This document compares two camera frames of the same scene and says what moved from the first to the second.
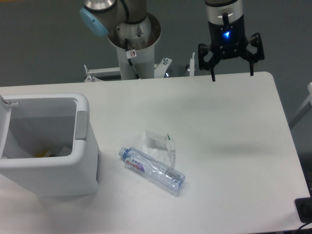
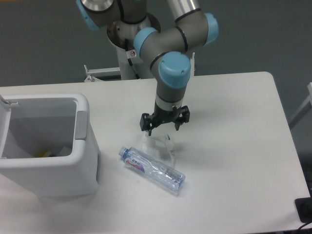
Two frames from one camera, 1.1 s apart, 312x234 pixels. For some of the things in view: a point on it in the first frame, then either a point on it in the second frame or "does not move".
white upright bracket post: (192, 65) does not move
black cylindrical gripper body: (228, 41) to (161, 116)
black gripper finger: (254, 39) to (185, 116)
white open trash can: (48, 145) does not move
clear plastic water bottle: (165, 176) does not move
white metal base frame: (160, 69) does not move
